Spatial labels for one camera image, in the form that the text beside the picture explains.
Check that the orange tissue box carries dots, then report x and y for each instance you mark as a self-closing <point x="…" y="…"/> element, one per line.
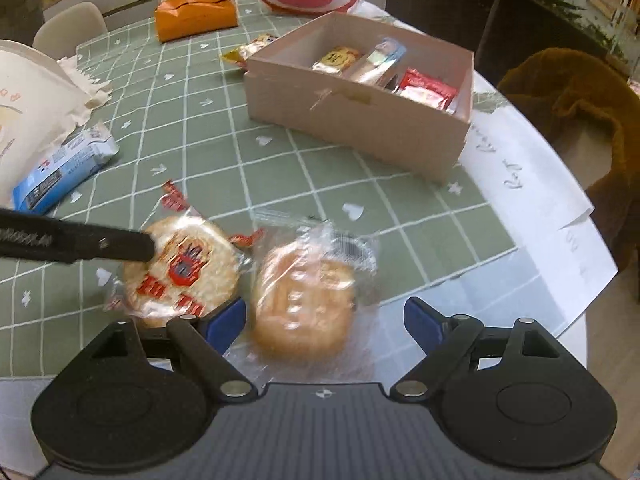
<point x="195" y="12"/>

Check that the clear red print snack packet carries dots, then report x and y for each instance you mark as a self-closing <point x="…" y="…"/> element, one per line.
<point x="425" y="99"/>

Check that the blue snack packet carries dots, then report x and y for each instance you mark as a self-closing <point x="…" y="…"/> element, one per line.
<point x="65" y="167"/>

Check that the dark wooden cabinet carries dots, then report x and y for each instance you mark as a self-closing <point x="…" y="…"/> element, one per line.
<point x="550" y="25"/>

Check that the white paper bag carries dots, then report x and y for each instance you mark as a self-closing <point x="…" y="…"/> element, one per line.
<point x="30" y="110"/>

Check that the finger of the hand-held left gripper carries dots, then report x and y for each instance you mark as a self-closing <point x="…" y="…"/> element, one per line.
<point x="120" y="246"/>

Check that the cartoon print snack packet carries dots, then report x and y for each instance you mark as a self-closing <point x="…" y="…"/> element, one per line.
<point x="250" y="50"/>

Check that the yellow rice cracker packet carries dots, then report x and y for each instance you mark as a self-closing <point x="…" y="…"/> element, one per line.
<point x="337" y="58"/>

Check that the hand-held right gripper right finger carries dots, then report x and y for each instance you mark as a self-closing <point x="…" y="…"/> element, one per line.
<point x="425" y="322"/>

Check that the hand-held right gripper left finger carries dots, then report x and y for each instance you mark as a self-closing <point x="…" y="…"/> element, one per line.
<point x="225" y="322"/>

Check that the white dining chair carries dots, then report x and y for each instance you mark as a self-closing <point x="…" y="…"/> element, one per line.
<point x="70" y="27"/>

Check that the brown bread slice packet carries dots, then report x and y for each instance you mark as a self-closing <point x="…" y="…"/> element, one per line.
<point x="372" y="67"/>

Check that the small white paper sheet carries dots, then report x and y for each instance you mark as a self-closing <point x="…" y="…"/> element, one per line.
<point x="590" y="255"/>

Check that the round cracker clear packet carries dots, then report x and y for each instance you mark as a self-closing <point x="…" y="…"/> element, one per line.
<point x="185" y="270"/>

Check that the green checked tablecloth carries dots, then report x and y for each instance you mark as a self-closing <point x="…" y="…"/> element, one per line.
<point x="200" y="160"/>

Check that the grey block printed sheet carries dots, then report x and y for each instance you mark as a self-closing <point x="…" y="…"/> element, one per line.
<point x="500" y="290"/>

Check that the brown fur coat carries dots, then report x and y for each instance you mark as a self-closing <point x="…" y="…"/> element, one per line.
<point x="600" y="95"/>

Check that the round plain cake packet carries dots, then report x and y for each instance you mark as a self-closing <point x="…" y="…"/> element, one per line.
<point x="300" y="305"/>

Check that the pink cardboard box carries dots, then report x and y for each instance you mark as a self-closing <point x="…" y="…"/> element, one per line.
<point x="350" y="120"/>

